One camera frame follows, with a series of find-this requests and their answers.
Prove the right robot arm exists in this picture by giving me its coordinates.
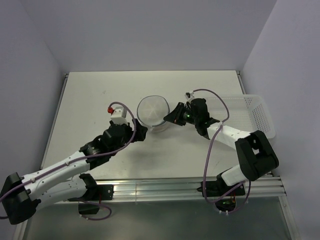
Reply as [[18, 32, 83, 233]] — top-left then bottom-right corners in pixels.
[[163, 98, 279, 197]]

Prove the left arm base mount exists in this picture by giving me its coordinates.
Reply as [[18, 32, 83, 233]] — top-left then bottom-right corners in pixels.
[[68, 184, 114, 221]]

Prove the white plastic basket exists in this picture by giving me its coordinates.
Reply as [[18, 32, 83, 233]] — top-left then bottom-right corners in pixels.
[[206, 94, 276, 146]]

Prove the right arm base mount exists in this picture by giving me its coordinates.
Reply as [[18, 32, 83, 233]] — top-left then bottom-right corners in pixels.
[[205, 180, 246, 212]]

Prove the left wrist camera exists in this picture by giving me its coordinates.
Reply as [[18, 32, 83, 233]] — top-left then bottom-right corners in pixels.
[[107, 106, 128, 125]]

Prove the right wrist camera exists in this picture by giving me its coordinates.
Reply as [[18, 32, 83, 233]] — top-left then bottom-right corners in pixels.
[[185, 90, 195, 103]]

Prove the aluminium rail frame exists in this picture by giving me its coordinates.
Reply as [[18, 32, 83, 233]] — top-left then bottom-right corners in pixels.
[[14, 71, 301, 240]]

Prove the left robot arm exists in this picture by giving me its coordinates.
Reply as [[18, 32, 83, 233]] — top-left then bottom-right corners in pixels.
[[0, 118, 148, 225]]

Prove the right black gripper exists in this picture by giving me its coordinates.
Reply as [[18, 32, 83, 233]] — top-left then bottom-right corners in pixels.
[[163, 102, 199, 126]]

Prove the white mesh laundry bag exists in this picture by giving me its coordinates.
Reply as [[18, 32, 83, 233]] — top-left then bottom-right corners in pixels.
[[136, 95, 170, 133]]

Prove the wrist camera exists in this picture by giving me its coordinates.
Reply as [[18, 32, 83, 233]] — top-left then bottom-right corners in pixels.
[[185, 90, 195, 103], [107, 106, 128, 125]]

